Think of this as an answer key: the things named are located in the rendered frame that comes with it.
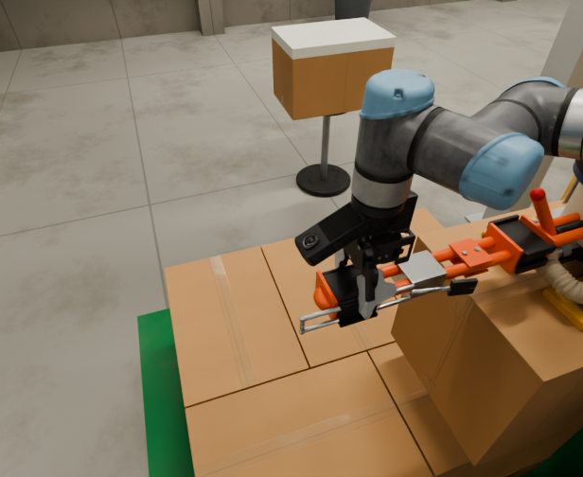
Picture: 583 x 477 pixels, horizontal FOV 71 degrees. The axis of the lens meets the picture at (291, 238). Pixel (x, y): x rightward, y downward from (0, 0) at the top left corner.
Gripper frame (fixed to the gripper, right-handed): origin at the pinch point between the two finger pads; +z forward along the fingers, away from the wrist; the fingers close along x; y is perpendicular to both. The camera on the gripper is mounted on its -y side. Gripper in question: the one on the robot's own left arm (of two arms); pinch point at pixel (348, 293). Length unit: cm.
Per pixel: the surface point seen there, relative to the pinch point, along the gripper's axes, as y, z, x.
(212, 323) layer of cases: -21, 67, 51
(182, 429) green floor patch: -42, 121, 43
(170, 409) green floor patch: -45, 121, 53
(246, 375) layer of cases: -15, 67, 28
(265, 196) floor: 38, 122, 184
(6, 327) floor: -118, 123, 125
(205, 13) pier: 74, 99, 556
